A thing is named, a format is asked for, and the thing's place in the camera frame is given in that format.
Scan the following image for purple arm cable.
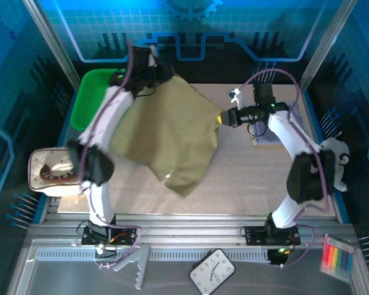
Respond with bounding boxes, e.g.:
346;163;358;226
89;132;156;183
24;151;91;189
242;68;331;268
76;38;142;270

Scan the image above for black controller box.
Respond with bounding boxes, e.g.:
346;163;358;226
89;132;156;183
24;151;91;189
267;248;288;266

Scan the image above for aluminium frame post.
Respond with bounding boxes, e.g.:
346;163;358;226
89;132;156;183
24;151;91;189
298;0;359;93
21;0;81;90

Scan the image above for cream quilted pouch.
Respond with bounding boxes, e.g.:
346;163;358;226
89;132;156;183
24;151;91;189
27;146;87;197

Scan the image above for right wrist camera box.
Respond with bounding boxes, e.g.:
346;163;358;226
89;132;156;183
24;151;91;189
228;87;244;111

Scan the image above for coloured marker box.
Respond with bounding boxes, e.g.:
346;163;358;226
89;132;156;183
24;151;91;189
319;234;357;283

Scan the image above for white analog clock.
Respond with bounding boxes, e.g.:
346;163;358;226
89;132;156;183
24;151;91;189
189;248;237;295

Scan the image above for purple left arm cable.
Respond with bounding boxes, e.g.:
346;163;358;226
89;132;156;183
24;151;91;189
76;38;142;270

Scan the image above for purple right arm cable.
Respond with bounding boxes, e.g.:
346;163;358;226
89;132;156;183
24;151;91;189
242;68;331;268

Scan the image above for grey plush toy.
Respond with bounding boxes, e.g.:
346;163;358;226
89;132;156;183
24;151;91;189
321;136;352;193

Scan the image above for olive green skirt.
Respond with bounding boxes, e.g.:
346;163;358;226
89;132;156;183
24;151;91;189
109;73;224;198

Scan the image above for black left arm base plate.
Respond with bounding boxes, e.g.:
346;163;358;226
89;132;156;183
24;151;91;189
81;226;139;246

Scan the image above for aluminium front frame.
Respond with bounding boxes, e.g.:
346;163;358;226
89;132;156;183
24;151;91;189
6;213;369;295

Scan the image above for grey toothed metal bracket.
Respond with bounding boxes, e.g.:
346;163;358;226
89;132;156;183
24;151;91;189
112;244;151;290

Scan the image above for slotted grey cable duct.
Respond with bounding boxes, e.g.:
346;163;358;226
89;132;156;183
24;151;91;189
36;250;271;262

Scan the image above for lavender grey skirt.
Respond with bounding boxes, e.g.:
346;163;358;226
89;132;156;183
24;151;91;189
254;103;306;147

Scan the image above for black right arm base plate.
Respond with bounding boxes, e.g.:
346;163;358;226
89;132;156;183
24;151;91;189
241;225;301;246

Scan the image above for green plastic basket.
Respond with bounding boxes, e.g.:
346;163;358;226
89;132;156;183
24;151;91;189
69;68;127;132

